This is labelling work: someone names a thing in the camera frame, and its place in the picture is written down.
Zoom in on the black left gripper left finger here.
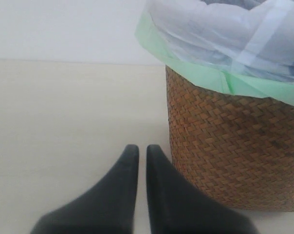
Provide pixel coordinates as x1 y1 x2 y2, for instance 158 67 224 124
31 144 139 234

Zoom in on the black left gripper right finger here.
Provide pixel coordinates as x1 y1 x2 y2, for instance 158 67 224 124
146 145 258 234

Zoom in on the woven wicker basket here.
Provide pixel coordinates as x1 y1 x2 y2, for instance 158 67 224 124
165 67 294 212

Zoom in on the green and white plastic liner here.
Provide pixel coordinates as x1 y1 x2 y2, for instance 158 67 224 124
135 13 294 106

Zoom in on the white plastic bin liner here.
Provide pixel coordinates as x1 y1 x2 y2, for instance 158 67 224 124
145 0 294 82

